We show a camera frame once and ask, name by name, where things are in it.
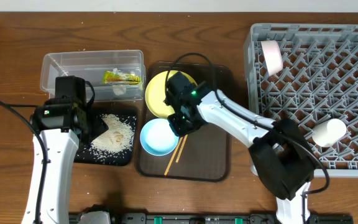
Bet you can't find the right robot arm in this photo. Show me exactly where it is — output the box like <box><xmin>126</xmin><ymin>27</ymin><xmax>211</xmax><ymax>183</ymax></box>
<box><xmin>164</xmin><ymin>83</ymin><xmax>318</xmax><ymax>223</ymax></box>

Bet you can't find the small white green cup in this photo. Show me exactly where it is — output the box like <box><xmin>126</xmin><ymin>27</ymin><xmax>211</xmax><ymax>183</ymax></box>
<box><xmin>312</xmin><ymin>118</ymin><xmax>347</xmax><ymax>147</ymax></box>

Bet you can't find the pink bowl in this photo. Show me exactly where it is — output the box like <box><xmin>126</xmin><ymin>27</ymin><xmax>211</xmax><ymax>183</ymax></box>
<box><xmin>260</xmin><ymin>40</ymin><xmax>283</xmax><ymax>76</ymax></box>

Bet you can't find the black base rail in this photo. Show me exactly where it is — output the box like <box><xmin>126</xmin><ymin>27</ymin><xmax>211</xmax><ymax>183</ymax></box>
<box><xmin>68</xmin><ymin>204</ymin><xmax>354</xmax><ymax>224</ymax></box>

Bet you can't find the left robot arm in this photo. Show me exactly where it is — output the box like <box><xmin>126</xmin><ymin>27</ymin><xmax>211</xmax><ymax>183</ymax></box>
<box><xmin>22</xmin><ymin>99</ymin><xmax>108</xmax><ymax>223</ymax></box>

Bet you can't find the black plastic bin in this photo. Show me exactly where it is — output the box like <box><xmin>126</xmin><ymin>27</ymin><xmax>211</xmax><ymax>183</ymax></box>
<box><xmin>75</xmin><ymin>107</ymin><xmax>137</xmax><ymax>166</ymax></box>

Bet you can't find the rice food waste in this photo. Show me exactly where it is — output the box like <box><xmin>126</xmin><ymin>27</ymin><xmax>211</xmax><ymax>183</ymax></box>
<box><xmin>88</xmin><ymin>113</ymin><xmax>136</xmax><ymax>165</ymax></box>

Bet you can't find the blue bowl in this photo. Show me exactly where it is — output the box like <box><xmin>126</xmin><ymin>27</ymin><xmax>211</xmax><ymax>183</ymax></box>
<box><xmin>140</xmin><ymin>118</ymin><xmax>179</xmax><ymax>156</ymax></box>

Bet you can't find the green snack wrapper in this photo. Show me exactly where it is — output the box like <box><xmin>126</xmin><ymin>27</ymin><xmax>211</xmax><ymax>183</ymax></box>
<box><xmin>102</xmin><ymin>68</ymin><xmax>140</xmax><ymax>85</ymax></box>

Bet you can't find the yellow plate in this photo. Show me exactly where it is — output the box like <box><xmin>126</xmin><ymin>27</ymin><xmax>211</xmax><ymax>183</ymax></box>
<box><xmin>144</xmin><ymin>70</ymin><xmax>198</xmax><ymax>119</ymax></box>

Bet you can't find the wooden chopstick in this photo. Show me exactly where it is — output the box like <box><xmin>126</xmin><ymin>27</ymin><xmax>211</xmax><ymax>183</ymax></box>
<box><xmin>164</xmin><ymin>144</ymin><xmax>180</xmax><ymax>175</ymax></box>
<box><xmin>175</xmin><ymin>135</ymin><xmax>188</xmax><ymax>163</ymax></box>

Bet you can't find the dark brown tray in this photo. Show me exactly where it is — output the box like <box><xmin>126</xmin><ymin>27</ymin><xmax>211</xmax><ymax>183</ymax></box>
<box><xmin>135</xmin><ymin>62</ymin><xmax>234</xmax><ymax>182</ymax></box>

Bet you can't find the grey dishwasher rack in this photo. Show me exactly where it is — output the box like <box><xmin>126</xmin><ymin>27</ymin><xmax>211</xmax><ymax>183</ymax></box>
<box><xmin>244</xmin><ymin>23</ymin><xmax>358</xmax><ymax>178</ymax></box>

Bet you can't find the clear plastic bin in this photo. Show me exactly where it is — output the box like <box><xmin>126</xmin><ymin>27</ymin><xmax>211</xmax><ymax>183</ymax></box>
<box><xmin>40</xmin><ymin>50</ymin><xmax>146</xmax><ymax>102</ymax></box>

